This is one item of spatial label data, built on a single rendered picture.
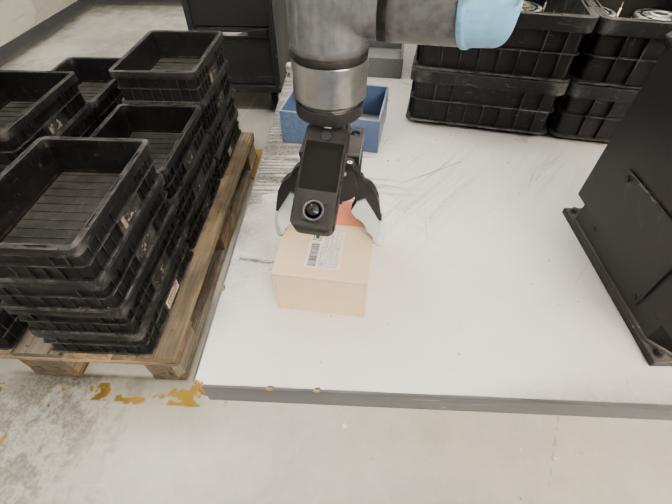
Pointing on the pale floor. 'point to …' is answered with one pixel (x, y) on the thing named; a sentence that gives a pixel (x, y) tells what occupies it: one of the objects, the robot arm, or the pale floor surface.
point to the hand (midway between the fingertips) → (329, 244)
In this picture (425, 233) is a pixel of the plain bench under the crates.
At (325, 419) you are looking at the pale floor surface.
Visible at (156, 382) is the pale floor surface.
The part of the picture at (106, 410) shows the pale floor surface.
